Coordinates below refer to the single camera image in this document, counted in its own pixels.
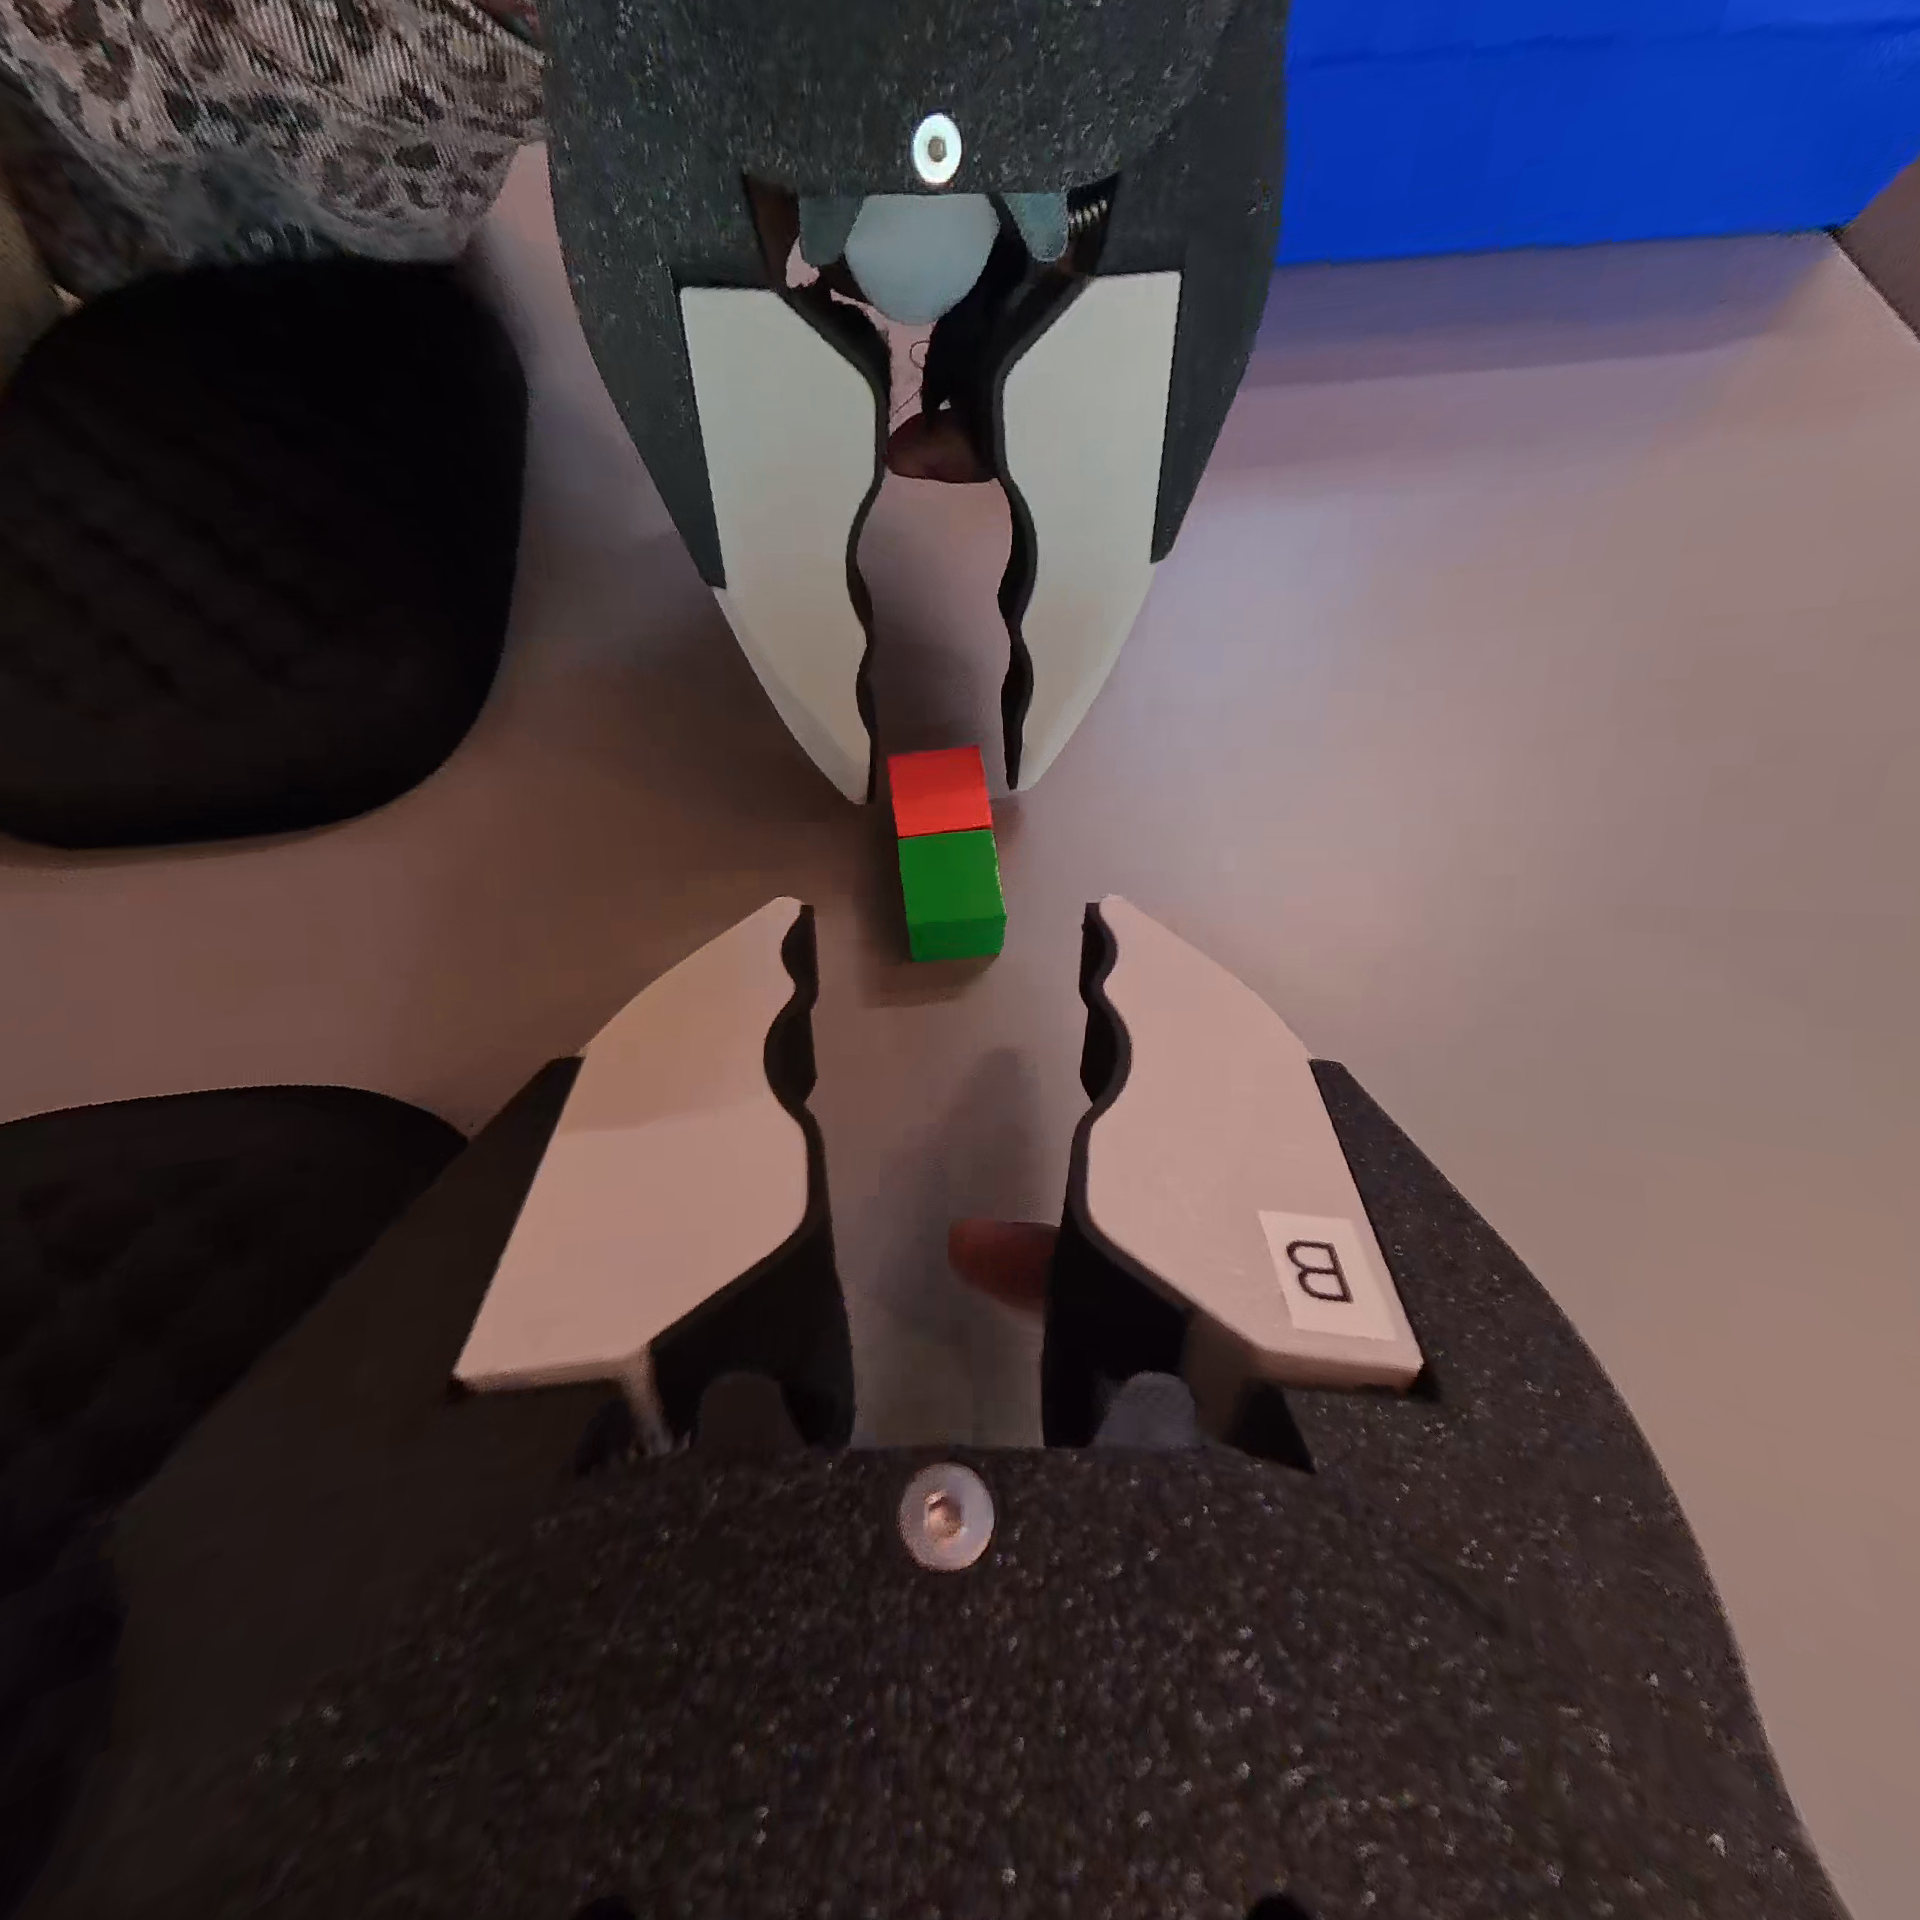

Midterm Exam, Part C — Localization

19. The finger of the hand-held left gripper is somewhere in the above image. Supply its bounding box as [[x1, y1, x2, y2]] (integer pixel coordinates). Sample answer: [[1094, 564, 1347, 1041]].
[[988, 271, 1186, 795], [681, 282, 891, 809]]

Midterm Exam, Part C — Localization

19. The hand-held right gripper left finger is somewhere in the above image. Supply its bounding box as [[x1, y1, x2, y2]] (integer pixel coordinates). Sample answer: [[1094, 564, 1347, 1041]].
[[454, 894, 847, 1448]]

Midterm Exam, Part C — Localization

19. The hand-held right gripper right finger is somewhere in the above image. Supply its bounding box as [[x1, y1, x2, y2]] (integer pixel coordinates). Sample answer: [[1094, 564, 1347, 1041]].
[[1069, 894, 1425, 1395]]

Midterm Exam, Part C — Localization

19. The orange-red wooden cube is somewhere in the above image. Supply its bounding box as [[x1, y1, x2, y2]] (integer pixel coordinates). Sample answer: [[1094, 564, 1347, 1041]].
[[884, 748, 997, 837]]

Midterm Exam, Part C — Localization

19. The green wooden cube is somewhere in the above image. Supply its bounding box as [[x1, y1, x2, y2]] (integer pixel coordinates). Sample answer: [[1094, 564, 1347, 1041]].
[[895, 831, 1005, 966]]

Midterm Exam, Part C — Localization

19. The person's left hand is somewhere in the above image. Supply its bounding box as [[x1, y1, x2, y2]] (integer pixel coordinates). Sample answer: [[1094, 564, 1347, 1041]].
[[889, 409, 997, 490]]

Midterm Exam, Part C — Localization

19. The person's right hand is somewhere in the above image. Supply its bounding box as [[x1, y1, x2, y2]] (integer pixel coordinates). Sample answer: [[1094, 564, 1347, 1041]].
[[950, 1218, 1060, 1312]]

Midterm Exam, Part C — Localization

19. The blue plastic bin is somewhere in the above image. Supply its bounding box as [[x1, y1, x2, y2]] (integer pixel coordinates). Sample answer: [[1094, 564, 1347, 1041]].
[[1276, 0, 1920, 271]]

